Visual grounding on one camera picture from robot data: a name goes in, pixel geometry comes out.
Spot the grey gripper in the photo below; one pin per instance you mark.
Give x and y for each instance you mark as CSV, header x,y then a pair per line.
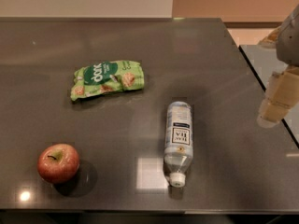
x,y
290,46

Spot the clear plastic water bottle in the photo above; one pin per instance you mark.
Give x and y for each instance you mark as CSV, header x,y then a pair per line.
x,y
178,148

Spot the green snack bag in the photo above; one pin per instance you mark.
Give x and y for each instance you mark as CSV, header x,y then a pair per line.
x,y
107,77

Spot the red apple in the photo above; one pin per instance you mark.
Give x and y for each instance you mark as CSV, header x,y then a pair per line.
x,y
58,163

